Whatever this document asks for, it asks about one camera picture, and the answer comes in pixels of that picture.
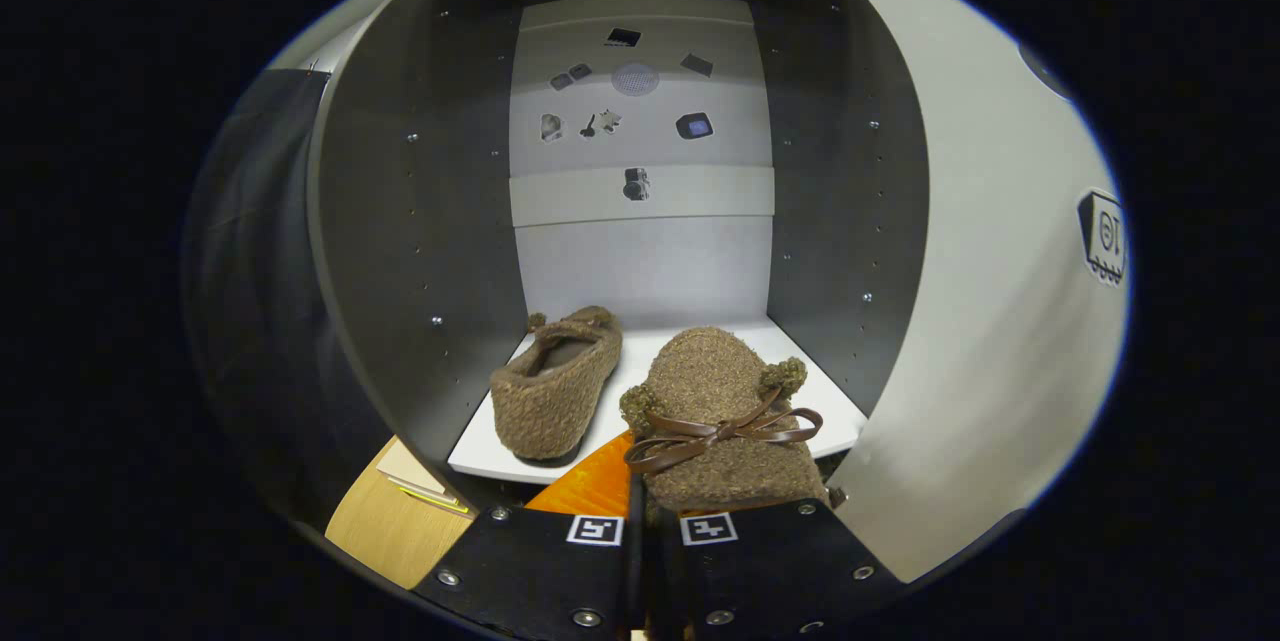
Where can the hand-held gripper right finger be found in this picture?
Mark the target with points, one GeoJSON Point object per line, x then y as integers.
{"type": "Point", "coordinates": [770, 571]}

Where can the brown fuzzy shoe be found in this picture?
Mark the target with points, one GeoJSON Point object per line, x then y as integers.
{"type": "Point", "coordinates": [550, 401]}
{"type": "Point", "coordinates": [710, 371]}

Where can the white cabinet shelf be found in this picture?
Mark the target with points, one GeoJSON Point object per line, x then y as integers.
{"type": "Point", "coordinates": [800, 371]}

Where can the dark grey shoe cabinet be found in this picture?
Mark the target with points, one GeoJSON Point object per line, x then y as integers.
{"type": "Point", "coordinates": [420, 221]}

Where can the black backdrop cloth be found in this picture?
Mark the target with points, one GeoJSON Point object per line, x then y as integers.
{"type": "Point", "coordinates": [250, 271]}

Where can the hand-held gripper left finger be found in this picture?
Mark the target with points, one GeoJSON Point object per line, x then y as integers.
{"type": "Point", "coordinates": [540, 571]}

